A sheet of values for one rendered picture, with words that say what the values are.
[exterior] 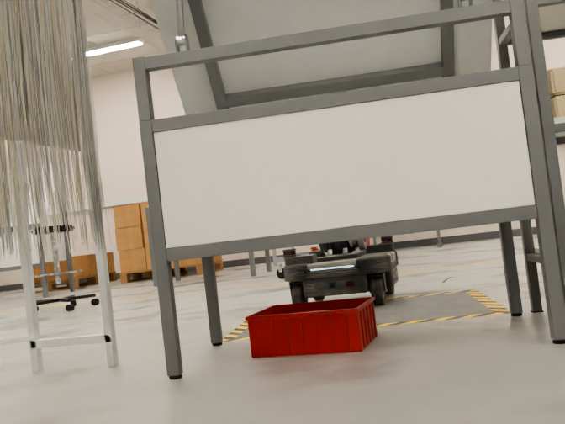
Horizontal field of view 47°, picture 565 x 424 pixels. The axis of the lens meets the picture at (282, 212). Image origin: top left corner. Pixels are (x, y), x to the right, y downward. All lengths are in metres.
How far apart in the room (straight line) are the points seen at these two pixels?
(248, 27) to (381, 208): 0.89
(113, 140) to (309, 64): 8.65
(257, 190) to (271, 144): 0.15
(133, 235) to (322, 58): 6.81
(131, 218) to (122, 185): 1.85
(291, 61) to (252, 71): 0.15
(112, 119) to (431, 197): 9.37
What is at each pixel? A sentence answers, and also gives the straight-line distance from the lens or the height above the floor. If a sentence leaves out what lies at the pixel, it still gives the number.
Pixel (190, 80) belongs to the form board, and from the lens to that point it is 2.58.
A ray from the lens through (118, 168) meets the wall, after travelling 10.92.
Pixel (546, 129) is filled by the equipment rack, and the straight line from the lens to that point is 2.20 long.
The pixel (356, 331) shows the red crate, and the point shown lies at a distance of 2.14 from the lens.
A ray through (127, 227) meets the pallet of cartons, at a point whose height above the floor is 0.74.
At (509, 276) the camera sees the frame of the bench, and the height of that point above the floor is 0.15.
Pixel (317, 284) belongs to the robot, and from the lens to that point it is 3.25.
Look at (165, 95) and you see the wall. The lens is 10.68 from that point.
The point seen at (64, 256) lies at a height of 0.45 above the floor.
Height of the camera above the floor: 0.40
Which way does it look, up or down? 2 degrees up
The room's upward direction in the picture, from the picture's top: 7 degrees counter-clockwise
